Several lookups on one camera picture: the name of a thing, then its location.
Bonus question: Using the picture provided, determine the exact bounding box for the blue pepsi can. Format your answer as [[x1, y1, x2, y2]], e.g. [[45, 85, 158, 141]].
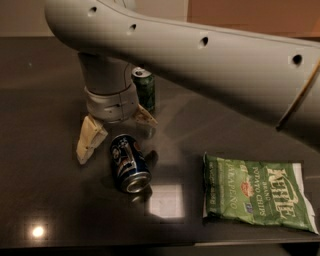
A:
[[110, 134, 151, 194]]

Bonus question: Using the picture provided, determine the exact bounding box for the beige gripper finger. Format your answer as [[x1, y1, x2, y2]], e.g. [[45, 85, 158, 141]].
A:
[[76, 114, 108, 165], [132, 105, 158, 127]]

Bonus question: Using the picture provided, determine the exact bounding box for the green kettle chips bag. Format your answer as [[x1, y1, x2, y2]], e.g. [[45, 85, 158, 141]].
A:
[[203, 154, 318, 233]]

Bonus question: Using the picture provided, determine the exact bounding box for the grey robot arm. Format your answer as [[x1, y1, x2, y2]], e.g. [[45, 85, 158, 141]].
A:
[[45, 0, 320, 149]]

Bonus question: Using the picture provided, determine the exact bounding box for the green soda can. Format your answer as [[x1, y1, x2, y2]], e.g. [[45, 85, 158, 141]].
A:
[[131, 67, 155, 113]]

